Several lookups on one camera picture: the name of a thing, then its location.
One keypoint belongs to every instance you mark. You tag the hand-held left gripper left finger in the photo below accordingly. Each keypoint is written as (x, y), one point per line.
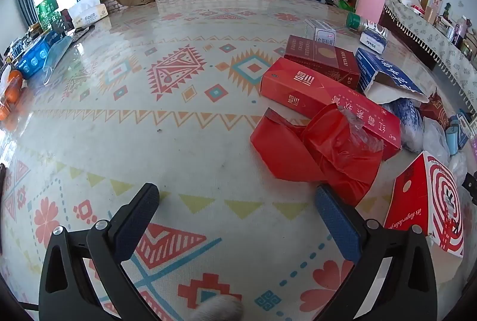
(138, 220)

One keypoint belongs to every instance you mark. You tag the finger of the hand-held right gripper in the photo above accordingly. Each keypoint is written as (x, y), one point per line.
(470, 185)

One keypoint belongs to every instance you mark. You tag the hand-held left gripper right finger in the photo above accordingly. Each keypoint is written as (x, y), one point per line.
(335, 228)

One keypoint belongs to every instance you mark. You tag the light blue tape roll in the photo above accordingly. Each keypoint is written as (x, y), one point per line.
(452, 138)

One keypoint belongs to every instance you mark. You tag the red white target box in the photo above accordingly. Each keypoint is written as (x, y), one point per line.
(413, 194)

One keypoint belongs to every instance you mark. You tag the clear plastic bag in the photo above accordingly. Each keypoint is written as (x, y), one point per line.
(434, 138)

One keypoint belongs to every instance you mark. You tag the red plastic bag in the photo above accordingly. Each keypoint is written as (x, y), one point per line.
(335, 157)

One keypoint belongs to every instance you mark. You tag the blue white plastic bag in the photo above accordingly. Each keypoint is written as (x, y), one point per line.
(404, 119)

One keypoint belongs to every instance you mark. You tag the long red carton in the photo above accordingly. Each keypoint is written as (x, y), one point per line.
(298, 82)

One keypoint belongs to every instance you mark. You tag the blue toothpaste box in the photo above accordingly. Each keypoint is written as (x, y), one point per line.
(376, 67)

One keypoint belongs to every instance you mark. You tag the dark red carton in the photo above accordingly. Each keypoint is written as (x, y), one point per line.
(320, 56)

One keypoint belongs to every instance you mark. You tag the small white box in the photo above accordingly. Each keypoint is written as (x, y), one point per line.
(322, 34)

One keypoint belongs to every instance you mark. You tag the person's left hand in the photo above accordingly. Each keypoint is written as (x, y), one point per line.
(216, 310)

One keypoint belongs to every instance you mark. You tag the dark wooden sideboard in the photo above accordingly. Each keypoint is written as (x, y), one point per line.
(406, 41)

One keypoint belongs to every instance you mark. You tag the leaf print table runner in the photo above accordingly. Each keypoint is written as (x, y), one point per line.
(428, 30)

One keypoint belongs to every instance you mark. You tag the blue white tissue pack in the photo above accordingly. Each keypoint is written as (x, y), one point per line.
(374, 39)

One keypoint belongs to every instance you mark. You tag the orange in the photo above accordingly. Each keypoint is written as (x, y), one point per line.
(14, 82)

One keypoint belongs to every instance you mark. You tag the blue face mask pack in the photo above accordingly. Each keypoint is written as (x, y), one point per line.
(56, 52)

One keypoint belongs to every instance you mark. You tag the green capped bottle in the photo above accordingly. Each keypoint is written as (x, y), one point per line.
(354, 21)

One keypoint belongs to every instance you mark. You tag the white tissue box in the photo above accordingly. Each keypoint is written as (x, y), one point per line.
(87, 15)

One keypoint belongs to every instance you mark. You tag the blue curtain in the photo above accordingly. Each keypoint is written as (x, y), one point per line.
(24, 0)

